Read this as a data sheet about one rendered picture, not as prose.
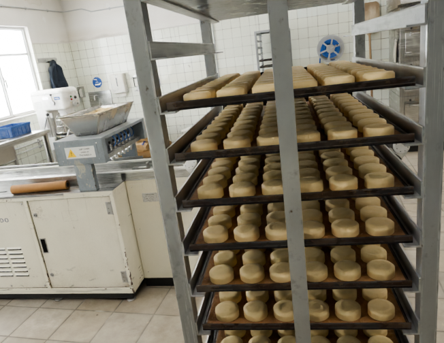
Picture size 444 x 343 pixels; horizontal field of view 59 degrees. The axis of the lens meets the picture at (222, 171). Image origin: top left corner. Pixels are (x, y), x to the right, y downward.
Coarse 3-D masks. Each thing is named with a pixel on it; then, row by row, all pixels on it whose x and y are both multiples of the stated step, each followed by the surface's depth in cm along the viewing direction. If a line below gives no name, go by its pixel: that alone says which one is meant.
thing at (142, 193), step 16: (128, 192) 268; (144, 192) 266; (144, 208) 270; (144, 224) 273; (160, 224) 271; (144, 240) 277; (160, 240) 275; (144, 256) 281; (160, 256) 279; (192, 256) 275; (144, 272) 286; (160, 272) 283; (192, 272) 279
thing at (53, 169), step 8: (128, 160) 296; (136, 160) 293; (144, 160) 292; (24, 168) 313; (32, 168) 310; (40, 168) 309; (48, 168) 308; (56, 168) 307; (64, 168) 306; (72, 168) 304; (96, 168) 301; (104, 168) 300; (112, 168) 298; (120, 168) 297; (128, 168) 296; (0, 176) 318; (8, 176) 317; (16, 176) 315
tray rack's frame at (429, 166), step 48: (432, 0) 56; (144, 48) 64; (288, 48) 61; (432, 48) 58; (144, 96) 66; (288, 96) 64; (432, 96) 60; (288, 144) 66; (432, 144) 62; (288, 192) 69; (432, 192) 64; (288, 240) 71; (432, 240) 67; (432, 288) 69; (192, 336) 80; (432, 336) 72
